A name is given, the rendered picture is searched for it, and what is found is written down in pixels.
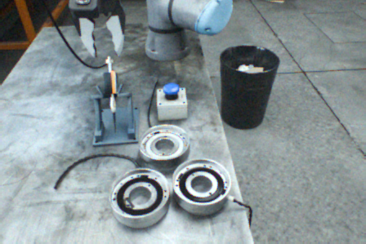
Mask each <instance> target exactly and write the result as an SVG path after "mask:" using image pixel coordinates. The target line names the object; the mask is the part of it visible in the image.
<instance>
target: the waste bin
mask: <svg viewBox="0 0 366 244"><path fill-rule="evenodd" d="M220 62H221V63H220V72H221V117H222V118H223V120H224V121H225V122H226V123H227V124H228V125H230V126H233V127H235V128H238V129H252V128H254V127H256V126H258V125H261V123H262V122H263V120H264V116H265V114H266V108H267V104H268V102H269V97H270V93H271V89H272V87H273V84H274V82H275V77H276V73H277V71H278V67H279V65H280V59H279V57H278V56H277V55H276V54H275V53H274V52H273V51H271V50H269V49H267V48H264V47H259V46H256V45H235V46H233V47H228V48H226V49H225V50H223V52H222V53H221V55H220ZM250 64H251V65H253V67H254V68H256V67H257V68H263V72H255V73H253V72H243V71H240V70H238V69H239V66H241V65H245V66H247V67H248V66H249V65H250Z"/></svg>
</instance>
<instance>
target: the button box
mask: <svg viewBox="0 0 366 244"><path fill-rule="evenodd" d="M157 107H158V120H159V121H164V120H184V119H187V99H186V95H185V88H180V91H179V92H178V93H176V94H175V95H174V96H169V95H166V94H165V93H164V92H163V89H157Z"/></svg>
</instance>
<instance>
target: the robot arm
mask: <svg viewBox="0 0 366 244"><path fill-rule="evenodd" d="M146 4H147V10H148V23H149V32H148V37H147V39H146V44H145V51H146V55H147V56H148V57H150V58H151V59H154V60H158V61H175V60H179V59H183V58H184V57H186V56H187V55H188V54H189V53H190V41H189V38H188V36H187V32H186V31H185V29H188V30H192V31H194V32H196V33H198V34H205V35H208V36H214V35H216V34H218V33H219V32H220V31H221V30H223V28H224V27H225V26H226V24H227V23H228V21H229V19H230V16H231V14H232V9H233V5H232V4H233V2H232V0H146ZM69 9H70V10H71V16H72V20H73V23H74V27H75V28H76V30H77V31H78V35H79V36H80V38H81V39H82V41H83V44H84V45H85V47H86V48H87V50H89V52H90V53H91V55H92V56H93V57H95V58H96V46H95V43H94V41H95V37H94V34H93V31H94V28H95V21H94V20H93V19H92V18H98V17H99V16H100V14H103V15H105V16H108V15H109V12H111V16H110V17H109V18H108V19H107V22H106V25H107V28H108V29H109V31H110V32H111V33H112V41H113V43H114V51H115V52H116V55H117V56H120V55H121V52H122V49H123V41H124V28H125V23H126V12H125V10H124V7H123V5H122V4H121V1H120V0H69Z"/></svg>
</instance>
